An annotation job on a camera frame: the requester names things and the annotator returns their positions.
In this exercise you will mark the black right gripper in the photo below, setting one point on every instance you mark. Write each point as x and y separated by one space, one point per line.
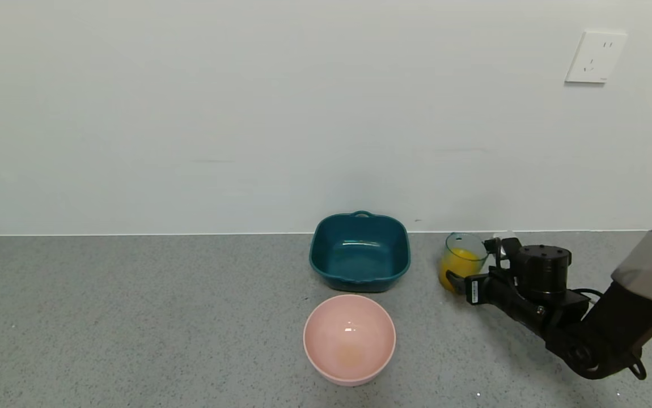
475 291

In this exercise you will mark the orange juice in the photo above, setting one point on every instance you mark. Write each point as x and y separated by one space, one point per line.
456 266

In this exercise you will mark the ribbed translucent blue cup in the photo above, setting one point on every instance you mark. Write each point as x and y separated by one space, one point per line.
465 246

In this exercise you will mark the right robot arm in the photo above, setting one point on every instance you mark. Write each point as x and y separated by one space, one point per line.
615 323

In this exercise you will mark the pink round bowl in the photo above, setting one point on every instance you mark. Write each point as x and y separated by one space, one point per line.
348 340

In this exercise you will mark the teal square plastic basin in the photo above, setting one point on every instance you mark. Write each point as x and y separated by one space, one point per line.
360 255

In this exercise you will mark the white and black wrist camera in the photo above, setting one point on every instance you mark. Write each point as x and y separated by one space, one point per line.
512 248

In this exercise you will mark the white wall power outlet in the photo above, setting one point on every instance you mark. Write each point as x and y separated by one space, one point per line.
595 56

